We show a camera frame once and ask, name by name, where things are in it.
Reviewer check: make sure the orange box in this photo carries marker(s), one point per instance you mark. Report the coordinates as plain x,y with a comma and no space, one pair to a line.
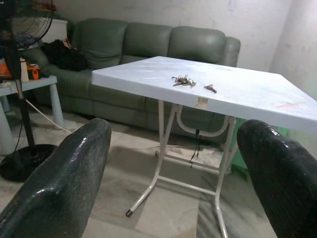
4,69

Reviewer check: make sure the white plastic bottle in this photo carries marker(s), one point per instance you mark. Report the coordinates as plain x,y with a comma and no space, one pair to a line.
24,72

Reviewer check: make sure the pale blue side table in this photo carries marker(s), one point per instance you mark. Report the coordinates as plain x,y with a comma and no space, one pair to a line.
39,81

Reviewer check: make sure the table edge sticker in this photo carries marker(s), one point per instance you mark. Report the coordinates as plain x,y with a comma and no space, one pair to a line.
202,101

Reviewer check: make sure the black cloth bundle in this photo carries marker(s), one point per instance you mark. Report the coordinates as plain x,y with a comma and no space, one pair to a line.
64,57

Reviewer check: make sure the small single metal key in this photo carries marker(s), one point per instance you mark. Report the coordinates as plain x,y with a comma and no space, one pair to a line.
210,88

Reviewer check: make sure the green leather sofa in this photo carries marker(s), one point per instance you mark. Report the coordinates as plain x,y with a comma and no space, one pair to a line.
148,39

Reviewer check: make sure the bunch of metal keys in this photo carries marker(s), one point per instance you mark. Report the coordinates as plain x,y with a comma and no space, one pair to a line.
183,81

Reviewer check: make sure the white folding table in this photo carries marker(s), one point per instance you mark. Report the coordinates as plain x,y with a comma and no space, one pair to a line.
235,74

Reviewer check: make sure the black standing fan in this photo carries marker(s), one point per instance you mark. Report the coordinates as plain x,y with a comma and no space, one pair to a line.
27,161

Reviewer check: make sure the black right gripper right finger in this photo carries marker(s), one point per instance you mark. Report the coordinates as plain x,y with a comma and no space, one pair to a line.
280,178

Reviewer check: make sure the orange tape measure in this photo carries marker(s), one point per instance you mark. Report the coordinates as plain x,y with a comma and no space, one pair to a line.
33,73

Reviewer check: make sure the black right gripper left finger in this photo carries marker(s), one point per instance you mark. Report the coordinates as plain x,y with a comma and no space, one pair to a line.
62,186

